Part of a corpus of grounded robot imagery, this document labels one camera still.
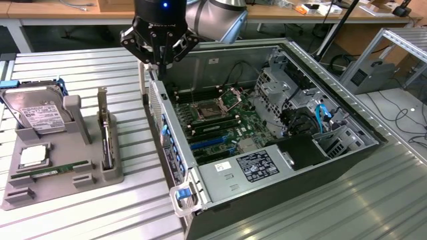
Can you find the open black PC case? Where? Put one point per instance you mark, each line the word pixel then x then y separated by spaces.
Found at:
pixel 300 187

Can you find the silver CPU chip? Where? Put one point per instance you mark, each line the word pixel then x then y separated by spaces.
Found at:
pixel 32 155

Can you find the green motherboard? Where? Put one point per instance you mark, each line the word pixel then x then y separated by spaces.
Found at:
pixel 247 120

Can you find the black plastic shroud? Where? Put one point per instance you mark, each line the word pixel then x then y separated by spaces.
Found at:
pixel 300 152

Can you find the blue case latch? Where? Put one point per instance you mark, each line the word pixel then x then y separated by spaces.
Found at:
pixel 183 194

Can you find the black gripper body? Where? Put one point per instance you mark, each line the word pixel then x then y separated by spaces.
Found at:
pixel 160 17

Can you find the socket locking lever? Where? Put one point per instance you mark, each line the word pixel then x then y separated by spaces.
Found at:
pixel 194 97

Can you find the metal disk bay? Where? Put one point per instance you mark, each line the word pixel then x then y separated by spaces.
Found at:
pixel 336 147

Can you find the grey box device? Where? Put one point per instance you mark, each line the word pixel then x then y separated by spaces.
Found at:
pixel 376 77

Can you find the black desk device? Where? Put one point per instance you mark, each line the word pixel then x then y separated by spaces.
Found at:
pixel 402 11

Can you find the white cardboard box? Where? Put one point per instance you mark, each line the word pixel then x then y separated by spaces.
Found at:
pixel 324 9

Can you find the CPU socket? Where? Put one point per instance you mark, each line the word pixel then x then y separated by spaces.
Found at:
pixel 208 111

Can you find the silver hard disk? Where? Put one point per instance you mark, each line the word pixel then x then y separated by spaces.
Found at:
pixel 40 112

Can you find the aluminium profile frame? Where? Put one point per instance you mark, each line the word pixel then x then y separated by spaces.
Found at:
pixel 407 37

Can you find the green RAM stick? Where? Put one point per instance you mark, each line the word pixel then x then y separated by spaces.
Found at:
pixel 49 170

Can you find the grey power supply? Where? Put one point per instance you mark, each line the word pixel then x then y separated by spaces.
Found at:
pixel 227 180

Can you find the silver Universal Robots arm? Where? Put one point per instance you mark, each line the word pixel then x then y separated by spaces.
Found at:
pixel 216 20

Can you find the blue expansion slot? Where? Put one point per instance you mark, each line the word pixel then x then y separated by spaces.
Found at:
pixel 208 143

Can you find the small wooden box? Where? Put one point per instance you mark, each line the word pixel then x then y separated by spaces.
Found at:
pixel 116 5

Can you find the flat white package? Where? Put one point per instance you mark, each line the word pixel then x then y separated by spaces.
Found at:
pixel 375 10

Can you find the silver perforated drive cage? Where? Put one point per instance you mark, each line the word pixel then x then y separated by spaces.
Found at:
pixel 274 87

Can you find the blue disk bracket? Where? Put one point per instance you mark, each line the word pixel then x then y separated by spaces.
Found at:
pixel 8 83

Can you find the metal socket cover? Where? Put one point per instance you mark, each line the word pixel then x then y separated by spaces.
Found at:
pixel 234 96

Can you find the black tripod pole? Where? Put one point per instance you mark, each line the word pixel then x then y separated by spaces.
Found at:
pixel 336 27

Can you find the graphics card with black cooler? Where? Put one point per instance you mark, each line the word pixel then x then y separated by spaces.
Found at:
pixel 105 140

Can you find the black expansion slot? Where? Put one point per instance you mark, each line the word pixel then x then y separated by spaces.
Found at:
pixel 214 154

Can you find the grey plastic parts rack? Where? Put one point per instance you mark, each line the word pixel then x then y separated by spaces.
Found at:
pixel 60 155

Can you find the long wooden desk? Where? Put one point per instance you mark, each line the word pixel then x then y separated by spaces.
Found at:
pixel 4 12

